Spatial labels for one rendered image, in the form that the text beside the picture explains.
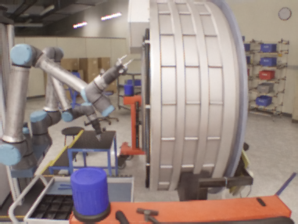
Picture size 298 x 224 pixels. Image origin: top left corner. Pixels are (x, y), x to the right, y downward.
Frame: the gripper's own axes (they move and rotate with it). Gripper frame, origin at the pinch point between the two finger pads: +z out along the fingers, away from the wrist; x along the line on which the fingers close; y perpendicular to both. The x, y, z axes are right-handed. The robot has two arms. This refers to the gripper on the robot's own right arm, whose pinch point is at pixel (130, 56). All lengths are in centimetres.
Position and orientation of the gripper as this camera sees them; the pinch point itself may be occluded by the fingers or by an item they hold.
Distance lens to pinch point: 141.0
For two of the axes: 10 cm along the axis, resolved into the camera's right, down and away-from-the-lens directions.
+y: 3.7, 6.4, -6.7
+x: -4.8, -4.8, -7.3
